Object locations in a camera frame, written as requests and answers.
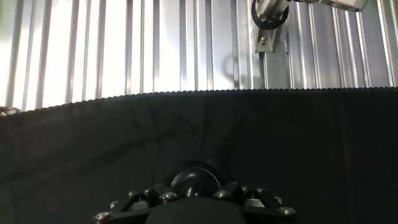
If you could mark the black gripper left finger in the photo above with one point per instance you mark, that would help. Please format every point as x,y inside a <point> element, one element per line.
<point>133,208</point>

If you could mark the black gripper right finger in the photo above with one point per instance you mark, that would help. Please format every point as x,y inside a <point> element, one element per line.
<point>261,207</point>

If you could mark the black cloth with blue print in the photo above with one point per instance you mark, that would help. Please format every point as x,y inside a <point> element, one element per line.
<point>217,143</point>

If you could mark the metal camera bracket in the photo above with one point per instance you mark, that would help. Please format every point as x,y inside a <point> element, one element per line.
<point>265,34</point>

